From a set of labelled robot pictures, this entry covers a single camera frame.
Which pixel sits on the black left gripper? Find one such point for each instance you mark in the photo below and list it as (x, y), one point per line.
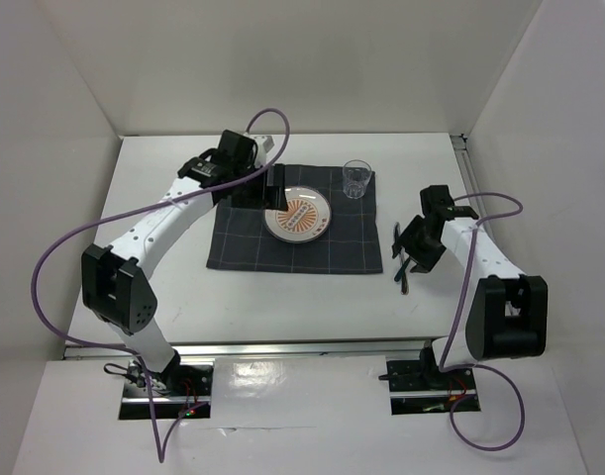
(268, 198)

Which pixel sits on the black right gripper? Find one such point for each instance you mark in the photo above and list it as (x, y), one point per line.
(425, 260)

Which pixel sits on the green handled gold fork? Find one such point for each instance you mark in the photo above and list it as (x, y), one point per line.
(401, 273)

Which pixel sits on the orange sunburst patterned plate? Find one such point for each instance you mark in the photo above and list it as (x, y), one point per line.
(307, 217)

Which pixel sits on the dark checked cloth placemat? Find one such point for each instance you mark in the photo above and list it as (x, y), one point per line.
(350, 245)

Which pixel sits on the clear drinking glass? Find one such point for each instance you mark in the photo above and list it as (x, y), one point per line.
(356, 176)

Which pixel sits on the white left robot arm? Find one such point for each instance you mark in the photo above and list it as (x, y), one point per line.
(116, 278)

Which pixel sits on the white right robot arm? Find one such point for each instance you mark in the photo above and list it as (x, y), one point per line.
(502, 311)

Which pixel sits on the striped handled knife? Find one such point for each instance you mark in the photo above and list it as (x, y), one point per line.
(405, 282)

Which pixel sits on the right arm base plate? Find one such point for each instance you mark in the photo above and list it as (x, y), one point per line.
(416, 389)

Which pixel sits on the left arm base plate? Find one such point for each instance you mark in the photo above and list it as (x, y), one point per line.
(190, 396)

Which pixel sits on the aluminium front rail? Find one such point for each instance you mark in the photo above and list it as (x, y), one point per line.
(308, 347)

